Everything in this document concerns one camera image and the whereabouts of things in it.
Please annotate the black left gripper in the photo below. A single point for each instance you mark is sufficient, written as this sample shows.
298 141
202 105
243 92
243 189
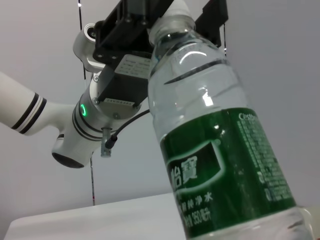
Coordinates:
125 80

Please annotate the clear green-label water bottle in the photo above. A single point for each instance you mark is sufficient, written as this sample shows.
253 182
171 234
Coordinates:
220 150

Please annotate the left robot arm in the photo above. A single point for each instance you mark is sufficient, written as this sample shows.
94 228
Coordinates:
62 117

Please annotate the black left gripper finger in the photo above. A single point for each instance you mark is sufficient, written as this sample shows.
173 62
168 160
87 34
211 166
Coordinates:
215 17

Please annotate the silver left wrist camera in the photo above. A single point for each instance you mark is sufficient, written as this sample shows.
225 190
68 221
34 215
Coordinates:
86 50

